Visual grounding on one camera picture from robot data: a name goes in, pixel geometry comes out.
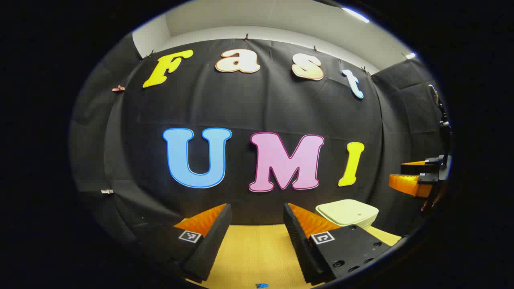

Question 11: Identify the black backdrop cloth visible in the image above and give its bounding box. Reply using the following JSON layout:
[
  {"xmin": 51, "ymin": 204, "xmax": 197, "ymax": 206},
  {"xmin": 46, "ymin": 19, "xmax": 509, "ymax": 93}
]
[{"xmin": 69, "ymin": 34, "xmax": 452, "ymax": 257}]

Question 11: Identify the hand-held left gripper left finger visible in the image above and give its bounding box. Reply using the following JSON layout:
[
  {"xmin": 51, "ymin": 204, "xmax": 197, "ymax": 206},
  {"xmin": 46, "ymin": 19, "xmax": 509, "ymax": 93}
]
[{"xmin": 141, "ymin": 204, "xmax": 233, "ymax": 281}]

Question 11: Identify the green desktop garbage bin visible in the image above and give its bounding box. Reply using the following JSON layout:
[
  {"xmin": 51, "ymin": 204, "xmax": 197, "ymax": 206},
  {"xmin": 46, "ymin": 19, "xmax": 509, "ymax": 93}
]
[{"xmin": 315, "ymin": 199, "xmax": 379, "ymax": 231}]

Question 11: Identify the wooden desktop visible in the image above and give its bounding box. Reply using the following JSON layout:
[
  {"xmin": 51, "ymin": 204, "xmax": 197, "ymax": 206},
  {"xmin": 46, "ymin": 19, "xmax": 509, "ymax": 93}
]
[{"xmin": 183, "ymin": 219, "xmax": 402, "ymax": 289}]

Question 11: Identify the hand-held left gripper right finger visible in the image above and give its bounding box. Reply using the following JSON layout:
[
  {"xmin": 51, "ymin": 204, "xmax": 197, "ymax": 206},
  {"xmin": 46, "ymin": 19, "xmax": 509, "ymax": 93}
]
[{"xmin": 283, "ymin": 203, "xmax": 392, "ymax": 285}]

